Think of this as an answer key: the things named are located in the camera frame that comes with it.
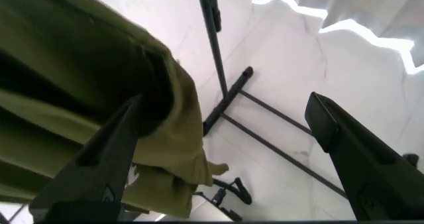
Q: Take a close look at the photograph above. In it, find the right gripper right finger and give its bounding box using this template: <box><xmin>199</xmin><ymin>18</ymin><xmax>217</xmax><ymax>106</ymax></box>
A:
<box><xmin>304</xmin><ymin>91</ymin><xmax>424</xmax><ymax>223</ymax></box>

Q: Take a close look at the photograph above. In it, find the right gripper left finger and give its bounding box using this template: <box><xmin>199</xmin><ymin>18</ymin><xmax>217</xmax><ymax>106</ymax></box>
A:
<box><xmin>28</xmin><ymin>96</ymin><xmax>143</xmax><ymax>223</ymax></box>

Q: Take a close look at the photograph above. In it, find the green shirt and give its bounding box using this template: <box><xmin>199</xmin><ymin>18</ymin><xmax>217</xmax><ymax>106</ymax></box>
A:
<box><xmin>0</xmin><ymin>0</ymin><xmax>230</xmax><ymax>219</ymax></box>

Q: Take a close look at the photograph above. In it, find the black clothes rack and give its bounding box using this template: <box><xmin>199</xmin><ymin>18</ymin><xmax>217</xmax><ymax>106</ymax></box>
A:
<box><xmin>195</xmin><ymin>0</ymin><xmax>420</xmax><ymax>200</ymax></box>

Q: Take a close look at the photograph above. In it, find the white curtain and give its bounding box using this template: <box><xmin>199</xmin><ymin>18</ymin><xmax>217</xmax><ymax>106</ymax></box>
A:
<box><xmin>253</xmin><ymin>0</ymin><xmax>424</xmax><ymax>68</ymax></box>

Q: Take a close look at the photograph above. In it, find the black cable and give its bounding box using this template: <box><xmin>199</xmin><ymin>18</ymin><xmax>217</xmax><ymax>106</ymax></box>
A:
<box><xmin>193</xmin><ymin>176</ymin><xmax>252</xmax><ymax>222</ymax></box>

